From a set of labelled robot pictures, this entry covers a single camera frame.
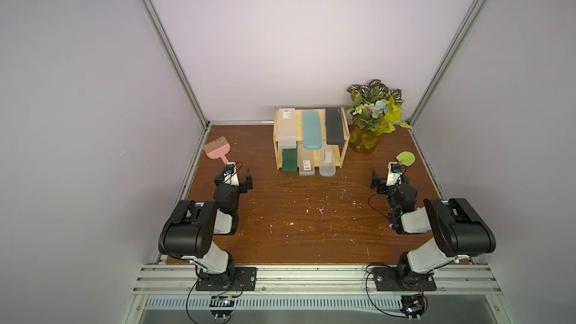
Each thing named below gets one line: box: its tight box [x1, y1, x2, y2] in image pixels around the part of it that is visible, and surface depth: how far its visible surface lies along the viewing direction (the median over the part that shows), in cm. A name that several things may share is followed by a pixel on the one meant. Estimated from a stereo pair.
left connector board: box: [208, 295, 236, 320], surface depth 72 cm
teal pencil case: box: [303, 109, 323, 151], surface depth 91 cm
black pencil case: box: [325, 107, 345, 145], surface depth 92 cm
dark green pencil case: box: [282, 148, 298, 174], surface depth 102 cm
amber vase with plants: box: [346, 79, 412, 154], surface depth 101 cm
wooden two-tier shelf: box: [273, 107, 351, 169], surface depth 92 cm
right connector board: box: [399, 294, 425, 322], surface depth 71 cm
